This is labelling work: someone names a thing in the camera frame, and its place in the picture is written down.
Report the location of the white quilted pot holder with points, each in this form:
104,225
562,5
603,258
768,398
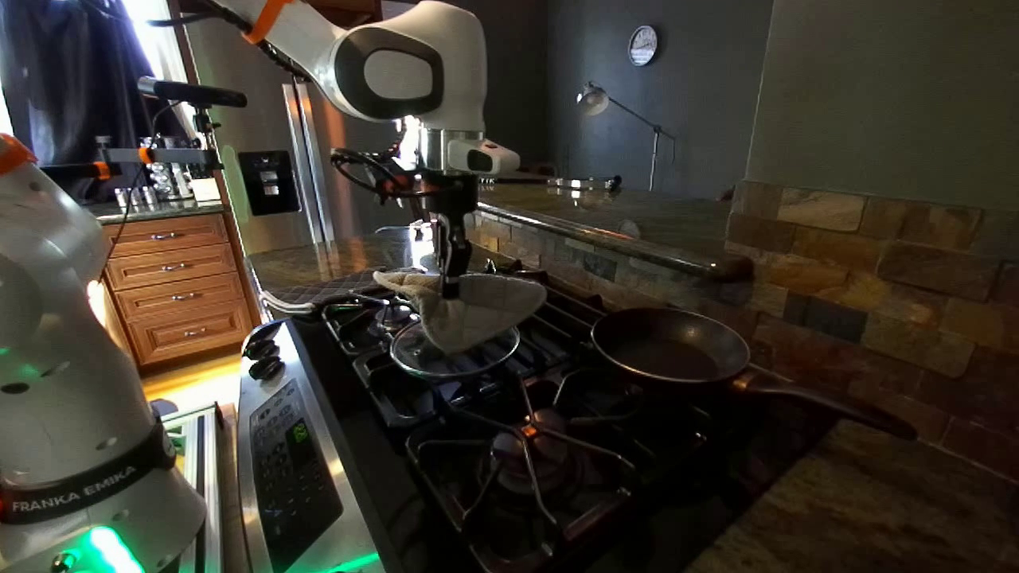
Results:
478,309

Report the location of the silver desk lamp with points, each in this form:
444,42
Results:
595,98

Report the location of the wooden drawer cabinet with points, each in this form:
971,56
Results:
175,287

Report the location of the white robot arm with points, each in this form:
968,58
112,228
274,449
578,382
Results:
88,472

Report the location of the stainless steel refrigerator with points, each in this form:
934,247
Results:
305,159

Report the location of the black camera on stand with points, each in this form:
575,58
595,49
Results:
112,159

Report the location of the black frying pan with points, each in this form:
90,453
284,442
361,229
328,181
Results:
699,352

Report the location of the glass lid with knob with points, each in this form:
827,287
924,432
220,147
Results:
457,355

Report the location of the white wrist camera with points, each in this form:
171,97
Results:
482,156

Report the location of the black gas stove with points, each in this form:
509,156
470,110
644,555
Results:
369,453

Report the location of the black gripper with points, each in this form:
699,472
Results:
448,201

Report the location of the granite raised counter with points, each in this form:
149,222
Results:
648,225

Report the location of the round wall clock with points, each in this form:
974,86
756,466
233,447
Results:
644,46

